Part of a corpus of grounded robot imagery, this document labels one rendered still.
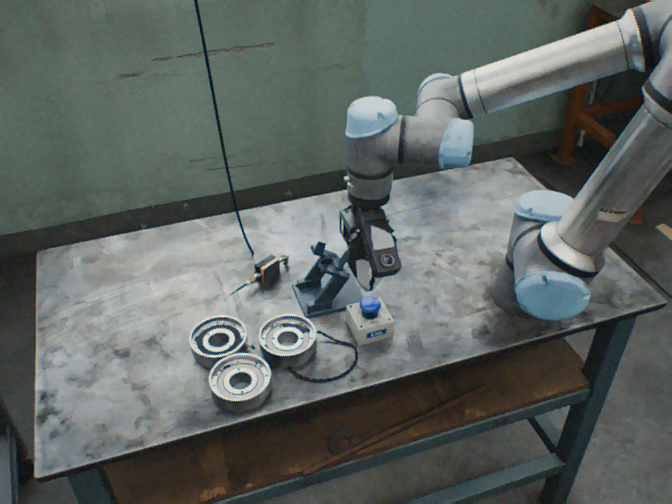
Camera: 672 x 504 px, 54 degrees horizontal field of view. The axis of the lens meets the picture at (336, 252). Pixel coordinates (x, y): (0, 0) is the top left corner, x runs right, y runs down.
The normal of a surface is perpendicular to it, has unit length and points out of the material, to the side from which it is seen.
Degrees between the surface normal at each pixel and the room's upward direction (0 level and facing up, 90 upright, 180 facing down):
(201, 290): 0
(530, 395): 0
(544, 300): 97
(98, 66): 90
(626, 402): 0
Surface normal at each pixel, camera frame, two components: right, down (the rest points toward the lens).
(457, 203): 0.00, -0.78
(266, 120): 0.32, 0.59
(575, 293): -0.20, 0.71
